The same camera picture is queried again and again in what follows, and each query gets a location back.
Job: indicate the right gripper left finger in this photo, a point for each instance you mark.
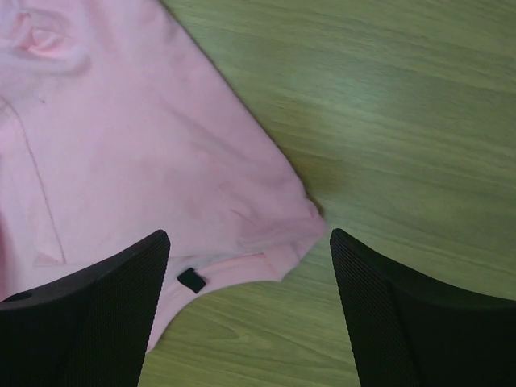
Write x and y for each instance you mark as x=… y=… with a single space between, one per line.
x=90 y=328

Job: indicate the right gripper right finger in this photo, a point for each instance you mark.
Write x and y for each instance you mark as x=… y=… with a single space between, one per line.
x=409 y=329

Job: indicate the pink t shirt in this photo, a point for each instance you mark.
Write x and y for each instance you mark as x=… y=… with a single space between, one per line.
x=114 y=124

